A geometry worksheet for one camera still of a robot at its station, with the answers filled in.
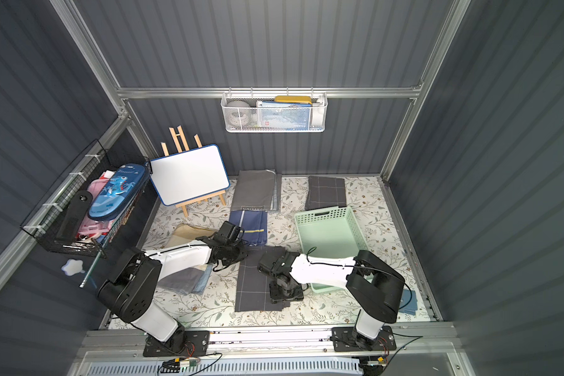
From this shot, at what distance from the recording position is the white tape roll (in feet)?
2.77

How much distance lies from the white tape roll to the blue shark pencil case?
0.36 m

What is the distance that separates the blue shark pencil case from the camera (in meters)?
0.65
